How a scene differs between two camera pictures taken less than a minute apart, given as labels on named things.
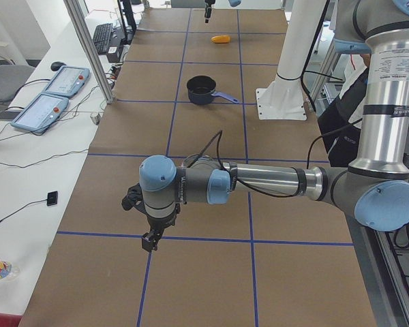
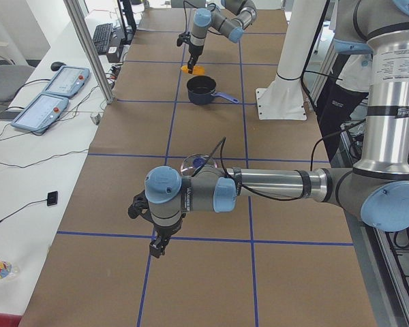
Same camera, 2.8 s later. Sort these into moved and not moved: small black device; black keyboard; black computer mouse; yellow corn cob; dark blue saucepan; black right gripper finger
Moved: yellow corn cob; black right gripper finger
Not moved: dark blue saucepan; black computer mouse; black keyboard; small black device
